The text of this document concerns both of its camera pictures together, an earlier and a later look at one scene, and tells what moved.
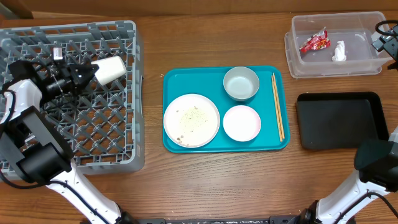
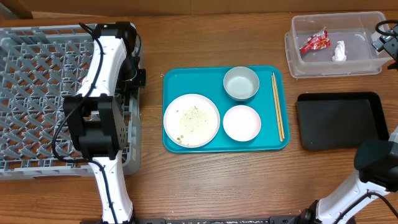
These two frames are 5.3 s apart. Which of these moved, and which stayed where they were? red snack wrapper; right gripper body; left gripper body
Moved: left gripper body
Stayed: red snack wrapper; right gripper body
